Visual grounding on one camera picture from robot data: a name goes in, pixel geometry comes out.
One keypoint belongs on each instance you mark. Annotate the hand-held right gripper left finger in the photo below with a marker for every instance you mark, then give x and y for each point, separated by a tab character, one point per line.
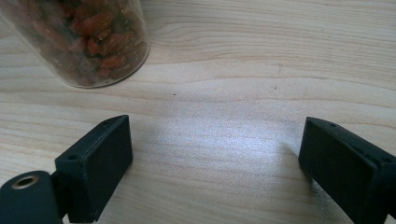
99	165

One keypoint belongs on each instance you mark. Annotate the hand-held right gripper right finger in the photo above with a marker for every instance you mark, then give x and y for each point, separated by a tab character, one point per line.
342	168

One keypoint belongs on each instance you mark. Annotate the glass jar of red berries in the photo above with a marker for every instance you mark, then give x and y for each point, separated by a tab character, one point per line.
93	37

